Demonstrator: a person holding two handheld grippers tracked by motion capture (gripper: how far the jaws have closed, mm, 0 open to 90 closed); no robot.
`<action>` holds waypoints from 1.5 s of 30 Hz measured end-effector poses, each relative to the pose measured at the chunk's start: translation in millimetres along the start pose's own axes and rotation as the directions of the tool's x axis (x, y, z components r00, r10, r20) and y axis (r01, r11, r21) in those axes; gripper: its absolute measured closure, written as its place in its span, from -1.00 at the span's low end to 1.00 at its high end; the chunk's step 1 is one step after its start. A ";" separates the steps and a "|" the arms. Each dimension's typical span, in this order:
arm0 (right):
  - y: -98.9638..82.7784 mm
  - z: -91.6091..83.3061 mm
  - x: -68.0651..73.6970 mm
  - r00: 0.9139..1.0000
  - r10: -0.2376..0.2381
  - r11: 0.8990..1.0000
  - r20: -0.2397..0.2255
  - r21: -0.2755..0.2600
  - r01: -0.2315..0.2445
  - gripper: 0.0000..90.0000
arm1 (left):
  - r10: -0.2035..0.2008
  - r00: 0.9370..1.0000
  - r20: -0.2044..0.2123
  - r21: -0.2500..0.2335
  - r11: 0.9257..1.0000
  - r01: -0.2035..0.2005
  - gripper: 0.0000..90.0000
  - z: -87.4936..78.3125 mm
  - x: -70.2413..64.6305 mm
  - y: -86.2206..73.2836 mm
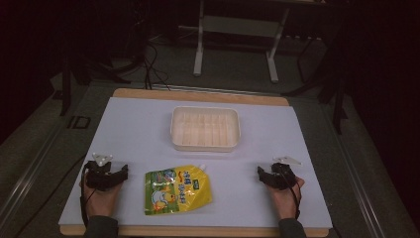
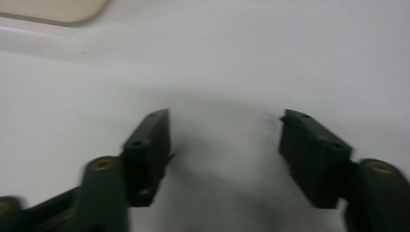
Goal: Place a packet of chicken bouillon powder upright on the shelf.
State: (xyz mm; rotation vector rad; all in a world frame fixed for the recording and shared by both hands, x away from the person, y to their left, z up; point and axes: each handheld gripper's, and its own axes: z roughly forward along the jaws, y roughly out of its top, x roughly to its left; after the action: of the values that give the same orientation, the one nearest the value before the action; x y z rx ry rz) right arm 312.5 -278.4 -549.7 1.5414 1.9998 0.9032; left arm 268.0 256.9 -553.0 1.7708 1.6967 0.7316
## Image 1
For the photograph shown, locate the white metal stand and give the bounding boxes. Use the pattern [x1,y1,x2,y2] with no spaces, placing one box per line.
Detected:
[192,0,292,84]

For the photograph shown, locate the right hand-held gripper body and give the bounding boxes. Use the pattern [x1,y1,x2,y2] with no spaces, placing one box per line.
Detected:
[265,156,297,191]

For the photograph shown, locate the white table mat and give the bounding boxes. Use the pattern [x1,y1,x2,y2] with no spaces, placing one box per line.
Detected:
[57,96,334,230]

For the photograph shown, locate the person's right hand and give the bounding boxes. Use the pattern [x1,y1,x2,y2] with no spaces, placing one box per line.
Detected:
[265,176,306,221]

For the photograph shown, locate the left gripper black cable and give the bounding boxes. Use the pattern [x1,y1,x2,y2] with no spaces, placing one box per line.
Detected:
[79,167,97,229]

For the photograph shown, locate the yellow spouted drink pouch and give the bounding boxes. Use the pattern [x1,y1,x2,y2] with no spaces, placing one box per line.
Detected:
[144,164,213,216]

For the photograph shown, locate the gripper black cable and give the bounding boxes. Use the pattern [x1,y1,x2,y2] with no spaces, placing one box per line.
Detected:
[280,165,303,221]
[79,167,97,229]

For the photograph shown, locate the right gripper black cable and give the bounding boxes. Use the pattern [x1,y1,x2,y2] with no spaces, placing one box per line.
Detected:
[280,165,303,221]

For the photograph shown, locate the black floor cables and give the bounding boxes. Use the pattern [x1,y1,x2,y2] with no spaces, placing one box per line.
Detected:
[140,41,172,92]

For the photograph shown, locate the person's left hand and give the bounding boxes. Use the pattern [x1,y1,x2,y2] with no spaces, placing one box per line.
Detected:
[80,178,125,220]

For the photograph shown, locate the white plastic tray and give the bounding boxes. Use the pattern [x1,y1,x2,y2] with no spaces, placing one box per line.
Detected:
[169,105,242,154]

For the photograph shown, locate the metal floor rail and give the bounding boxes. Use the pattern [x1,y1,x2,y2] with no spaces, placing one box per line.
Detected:
[0,122,65,221]
[321,102,387,238]

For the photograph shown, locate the black metal stand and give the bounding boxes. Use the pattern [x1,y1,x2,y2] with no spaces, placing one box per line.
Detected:
[281,33,352,136]
[58,39,147,117]

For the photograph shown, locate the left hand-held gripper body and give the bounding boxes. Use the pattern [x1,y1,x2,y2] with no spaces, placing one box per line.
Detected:
[82,152,121,192]

